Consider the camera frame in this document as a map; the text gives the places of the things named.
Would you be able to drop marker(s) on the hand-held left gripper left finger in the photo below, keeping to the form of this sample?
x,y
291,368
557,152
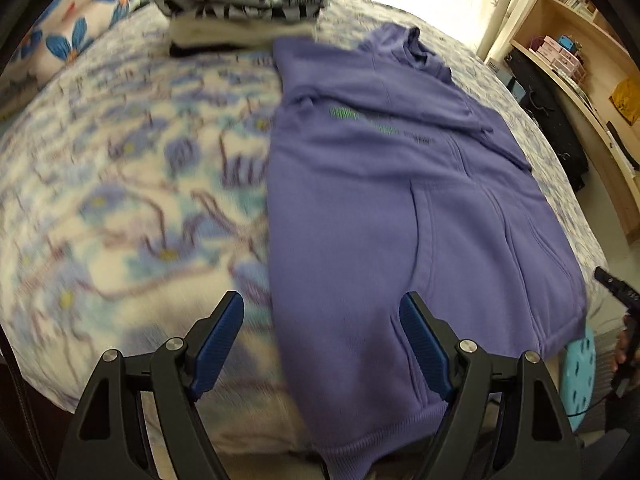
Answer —
x,y
217,345

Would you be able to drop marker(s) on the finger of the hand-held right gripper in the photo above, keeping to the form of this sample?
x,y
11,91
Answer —
x,y
617,287

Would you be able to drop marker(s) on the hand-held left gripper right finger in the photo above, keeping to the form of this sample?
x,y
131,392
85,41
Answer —
x,y
425,345

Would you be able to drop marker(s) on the teal patterned stool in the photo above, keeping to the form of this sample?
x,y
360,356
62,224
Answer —
x,y
580,375

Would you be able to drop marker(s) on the purple zip hoodie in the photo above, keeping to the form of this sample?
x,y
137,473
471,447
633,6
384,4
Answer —
x,y
375,210

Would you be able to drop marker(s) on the white blue floral quilt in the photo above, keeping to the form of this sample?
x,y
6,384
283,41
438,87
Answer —
x,y
65,40

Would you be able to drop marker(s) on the person's right hand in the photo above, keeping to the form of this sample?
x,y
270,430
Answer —
x,y
621,347

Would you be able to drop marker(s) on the wooden shelf unit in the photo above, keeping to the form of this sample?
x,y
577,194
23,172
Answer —
x,y
615,160

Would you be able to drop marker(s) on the cat print fleece blanket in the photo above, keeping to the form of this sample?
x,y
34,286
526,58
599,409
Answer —
x,y
125,185

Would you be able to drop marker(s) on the yellow packet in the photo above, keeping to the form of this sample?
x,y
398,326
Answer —
x,y
626,100

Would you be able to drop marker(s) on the small blue box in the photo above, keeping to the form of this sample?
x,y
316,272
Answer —
x,y
517,91

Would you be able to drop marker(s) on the black long bag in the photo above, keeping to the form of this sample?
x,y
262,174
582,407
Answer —
x,y
550,110

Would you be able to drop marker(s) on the pink drawer organizer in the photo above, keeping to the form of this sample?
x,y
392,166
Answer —
x,y
560,57

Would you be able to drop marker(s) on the small blue case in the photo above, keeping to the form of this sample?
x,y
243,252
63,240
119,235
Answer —
x,y
566,41

